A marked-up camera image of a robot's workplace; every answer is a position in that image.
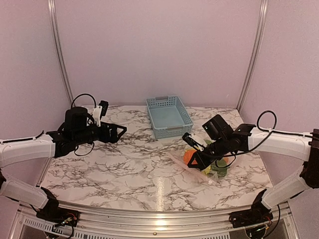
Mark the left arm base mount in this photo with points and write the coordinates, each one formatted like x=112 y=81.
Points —
x=53 y=213

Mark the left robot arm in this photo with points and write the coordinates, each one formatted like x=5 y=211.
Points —
x=79 y=127

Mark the aluminium front rail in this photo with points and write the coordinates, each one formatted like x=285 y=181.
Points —
x=103 y=223

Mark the orange fake fruit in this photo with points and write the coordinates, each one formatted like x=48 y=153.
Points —
x=188 y=155

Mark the aluminium corner post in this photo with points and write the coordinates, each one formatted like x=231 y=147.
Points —
x=254 y=54
x=58 y=48

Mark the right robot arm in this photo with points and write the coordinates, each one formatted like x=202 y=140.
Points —
x=247 y=138

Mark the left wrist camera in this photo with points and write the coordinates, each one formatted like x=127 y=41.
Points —
x=99 y=112

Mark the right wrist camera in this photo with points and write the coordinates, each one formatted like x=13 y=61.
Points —
x=194 y=141

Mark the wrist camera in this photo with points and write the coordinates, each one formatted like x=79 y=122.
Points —
x=99 y=112
x=194 y=141

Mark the right aluminium corner post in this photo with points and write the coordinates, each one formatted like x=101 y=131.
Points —
x=254 y=54

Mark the yellow fake bananas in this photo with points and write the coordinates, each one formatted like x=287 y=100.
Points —
x=208 y=171

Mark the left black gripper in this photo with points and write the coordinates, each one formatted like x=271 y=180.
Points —
x=113 y=138

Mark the clear zip top bag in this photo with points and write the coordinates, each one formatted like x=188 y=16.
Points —
x=177 y=157

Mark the left aluminium corner post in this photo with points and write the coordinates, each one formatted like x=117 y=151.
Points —
x=58 y=48

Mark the light blue plastic basket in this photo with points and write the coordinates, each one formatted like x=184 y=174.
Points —
x=168 y=117

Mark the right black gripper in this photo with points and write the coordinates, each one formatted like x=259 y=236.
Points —
x=203 y=164

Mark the green fake vegetable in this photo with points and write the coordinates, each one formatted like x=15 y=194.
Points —
x=219 y=167

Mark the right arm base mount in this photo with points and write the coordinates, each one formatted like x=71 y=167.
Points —
x=258 y=213

